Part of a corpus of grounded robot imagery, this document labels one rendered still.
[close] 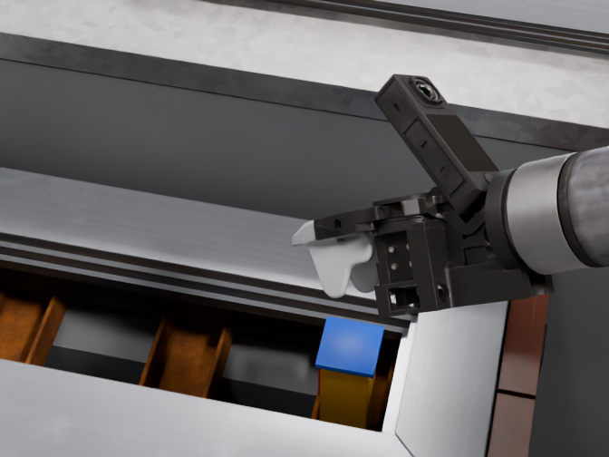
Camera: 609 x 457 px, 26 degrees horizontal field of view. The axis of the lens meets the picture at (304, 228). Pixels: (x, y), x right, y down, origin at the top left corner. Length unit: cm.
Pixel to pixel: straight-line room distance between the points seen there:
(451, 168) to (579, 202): 11
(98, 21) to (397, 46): 32
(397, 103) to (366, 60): 45
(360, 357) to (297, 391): 24
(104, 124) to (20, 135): 11
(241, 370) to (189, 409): 25
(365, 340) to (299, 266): 13
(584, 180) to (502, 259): 8
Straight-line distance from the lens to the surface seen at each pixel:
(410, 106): 91
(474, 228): 89
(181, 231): 146
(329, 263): 97
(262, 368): 157
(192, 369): 157
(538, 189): 84
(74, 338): 162
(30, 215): 150
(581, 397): 173
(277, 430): 131
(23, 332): 163
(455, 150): 90
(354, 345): 134
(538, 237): 84
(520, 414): 138
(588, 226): 82
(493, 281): 89
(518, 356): 142
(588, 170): 83
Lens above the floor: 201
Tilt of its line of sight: 52 degrees down
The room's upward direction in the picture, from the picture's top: straight up
